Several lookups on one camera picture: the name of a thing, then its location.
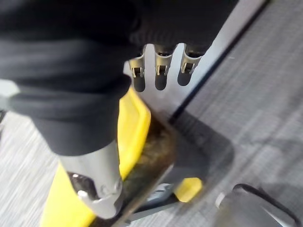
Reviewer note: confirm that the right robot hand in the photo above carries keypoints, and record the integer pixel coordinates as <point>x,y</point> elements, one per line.
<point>71,71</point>

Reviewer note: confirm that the robot dark foot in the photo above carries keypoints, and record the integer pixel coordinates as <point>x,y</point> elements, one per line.
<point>258,210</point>

